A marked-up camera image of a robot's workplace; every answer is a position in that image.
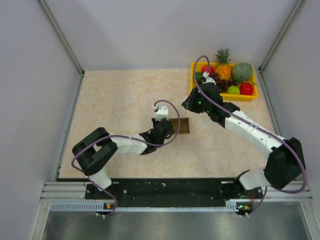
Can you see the green melon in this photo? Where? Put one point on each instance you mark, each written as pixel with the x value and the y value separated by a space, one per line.
pixel 242 72

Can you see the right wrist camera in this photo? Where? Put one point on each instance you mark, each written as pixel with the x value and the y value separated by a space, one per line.
pixel 206 79

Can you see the dark green lime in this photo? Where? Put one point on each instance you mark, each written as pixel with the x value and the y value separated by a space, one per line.
pixel 198 76

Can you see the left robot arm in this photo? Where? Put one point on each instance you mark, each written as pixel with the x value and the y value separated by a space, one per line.
pixel 95 150

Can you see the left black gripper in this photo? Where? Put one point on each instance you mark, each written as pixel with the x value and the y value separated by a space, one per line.
pixel 154 121

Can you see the purple grape bunch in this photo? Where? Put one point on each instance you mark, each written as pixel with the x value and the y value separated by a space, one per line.
pixel 223 85

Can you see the yellow plastic tray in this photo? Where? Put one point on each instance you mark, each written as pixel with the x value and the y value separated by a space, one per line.
pixel 225 95

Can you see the red apple back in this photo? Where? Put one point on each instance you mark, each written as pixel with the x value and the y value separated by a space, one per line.
pixel 207 70

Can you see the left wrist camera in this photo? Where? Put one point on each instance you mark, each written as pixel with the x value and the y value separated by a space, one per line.
pixel 161 112

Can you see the pineapple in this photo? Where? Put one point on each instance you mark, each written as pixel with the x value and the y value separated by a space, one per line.
pixel 223 68

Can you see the white cable duct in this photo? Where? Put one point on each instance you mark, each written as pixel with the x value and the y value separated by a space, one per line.
pixel 60 206

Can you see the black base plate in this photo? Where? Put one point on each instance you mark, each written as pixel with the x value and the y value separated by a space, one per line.
pixel 179 192

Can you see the brown cardboard box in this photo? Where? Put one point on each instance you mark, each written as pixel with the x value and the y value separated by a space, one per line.
pixel 183 124

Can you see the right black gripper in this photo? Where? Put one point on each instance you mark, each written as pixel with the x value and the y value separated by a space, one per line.
pixel 189 103

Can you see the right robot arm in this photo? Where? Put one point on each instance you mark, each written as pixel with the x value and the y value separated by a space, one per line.
pixel 285 159

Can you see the red apple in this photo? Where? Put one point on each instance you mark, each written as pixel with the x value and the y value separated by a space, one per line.
pixel 246 89
pixel 207 70

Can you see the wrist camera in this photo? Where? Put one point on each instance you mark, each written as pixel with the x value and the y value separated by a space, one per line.
pixel 206 79
pixel 161 112

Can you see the aluminium frame rail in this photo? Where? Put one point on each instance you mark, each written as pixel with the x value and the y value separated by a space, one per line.
pixel 76 191

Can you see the light green lime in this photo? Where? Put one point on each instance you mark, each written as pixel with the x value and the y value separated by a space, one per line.
pixel 233 90

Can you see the red apple front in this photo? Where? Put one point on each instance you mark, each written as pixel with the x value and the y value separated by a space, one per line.
pixel 246 89

